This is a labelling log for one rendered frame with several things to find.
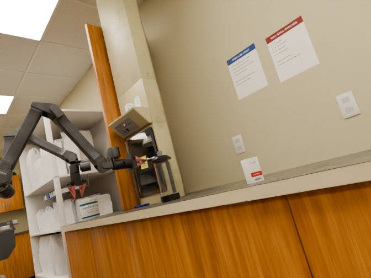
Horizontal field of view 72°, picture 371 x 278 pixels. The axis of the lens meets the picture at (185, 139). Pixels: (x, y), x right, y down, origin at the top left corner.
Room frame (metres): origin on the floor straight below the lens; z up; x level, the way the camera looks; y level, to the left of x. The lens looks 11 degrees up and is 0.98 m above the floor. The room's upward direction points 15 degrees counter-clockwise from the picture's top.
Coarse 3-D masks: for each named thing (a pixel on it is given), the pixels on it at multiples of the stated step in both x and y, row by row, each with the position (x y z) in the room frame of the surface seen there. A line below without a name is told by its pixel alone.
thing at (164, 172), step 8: (160, 160) 1.31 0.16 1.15; (168, 160) 1.35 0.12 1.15; (160, 168) 1.32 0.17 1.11; (168, 168) 1.33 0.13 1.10; (160, 176) 1.33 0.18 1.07; (168, 176) 1.33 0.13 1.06; (160, 184) 1.33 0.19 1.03; (168, 184) 1.32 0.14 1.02; (160, 192) 1.35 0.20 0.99; (168, 192) 1.32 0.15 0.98; (176, 192) 1.34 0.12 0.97
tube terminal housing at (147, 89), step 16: (144, 80) 1.49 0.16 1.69; (128, 96) 1.61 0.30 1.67; (144, 96) 1.49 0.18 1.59; (160, 96) 1.65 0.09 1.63; (160, 112) 1.54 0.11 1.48; (144, 128) 1.54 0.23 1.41; (160, 128) 1.51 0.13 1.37; (160, 144) 1.49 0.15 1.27; (176, 160) 1.61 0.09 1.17; (176, 176) 1.54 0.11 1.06
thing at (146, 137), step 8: (136, 136) 1.59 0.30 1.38; (144, 136) 1.53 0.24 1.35; (152, 136) 1.48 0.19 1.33; (128, 144) 1.67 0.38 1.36; (136, 144) 1.61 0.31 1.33; (144, 144) 1.55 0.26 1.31; (152, 144) 1.49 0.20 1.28; (136, 152) 1.62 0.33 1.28; (144, 152) 1.56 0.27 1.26; (152, 152) 1.50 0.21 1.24; (152, 160) 1.52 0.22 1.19; (136, 168) 1.65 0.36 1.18; (152, 168) 1.53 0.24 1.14; (136, 176) 1.66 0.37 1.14; (144, 176) 1.60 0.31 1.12; (152, 176) 1.54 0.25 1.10; (144, 184) 1.62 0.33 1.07; (152, 184) 1.56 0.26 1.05; (144, 192) 1.63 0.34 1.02; (152, 192) 1.57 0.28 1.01
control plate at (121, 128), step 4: (128, 120) 1.50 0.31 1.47; (120, 124) 1.56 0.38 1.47; (124, 124) 1.54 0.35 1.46; (128, 124) 1.53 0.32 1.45; (132, 124) 1.52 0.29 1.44; (116, 128) 1.60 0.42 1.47; (120, 128) 1.59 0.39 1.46; (124, 128) 1.58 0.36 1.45; (128, 128) 1.57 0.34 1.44; (132, 128) 1.55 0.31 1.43; (136, 128) 1.54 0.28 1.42; (120, 132) 1.63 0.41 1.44; (124, 132) 1.62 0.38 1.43; (128, 132) 1.60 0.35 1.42
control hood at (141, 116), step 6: (132, 108) 1.40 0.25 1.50; (138, 108) 1.42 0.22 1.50; (144, 108) 1.45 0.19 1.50; (126, 114) 1.46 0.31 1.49; (132, 114) 1.44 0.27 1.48; (138, 114) 1.43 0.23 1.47; (144, 114) 1.44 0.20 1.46; (120, 120) 1.53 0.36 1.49; (132, 120) 1.49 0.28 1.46; (138, 120) 1.48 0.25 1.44; (144, 120) 1.46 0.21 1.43; (150, 120) 1.47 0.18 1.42; (114, 126) 1.60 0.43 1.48; (144, 126) 1.52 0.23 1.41; (132, 132) 1.60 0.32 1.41
